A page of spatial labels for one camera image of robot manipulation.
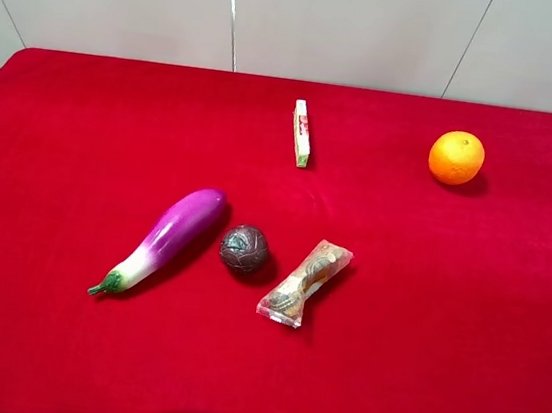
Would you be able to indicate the white green candy box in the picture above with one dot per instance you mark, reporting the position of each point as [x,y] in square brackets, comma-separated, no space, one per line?
[301,134]

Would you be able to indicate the purple white eggplant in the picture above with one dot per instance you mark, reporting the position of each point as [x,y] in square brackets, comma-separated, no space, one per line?
[179,225]

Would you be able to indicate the dark brown round ball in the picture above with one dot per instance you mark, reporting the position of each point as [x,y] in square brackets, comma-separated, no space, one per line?
[244,249]

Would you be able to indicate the clear snack packet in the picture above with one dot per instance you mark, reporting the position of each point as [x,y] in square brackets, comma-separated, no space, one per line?
[286,302]

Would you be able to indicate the orange fruit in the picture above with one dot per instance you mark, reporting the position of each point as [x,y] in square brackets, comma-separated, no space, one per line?
[456,157]

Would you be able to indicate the red tablecloth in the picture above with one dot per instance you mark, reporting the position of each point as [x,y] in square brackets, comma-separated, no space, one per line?
[446,306]

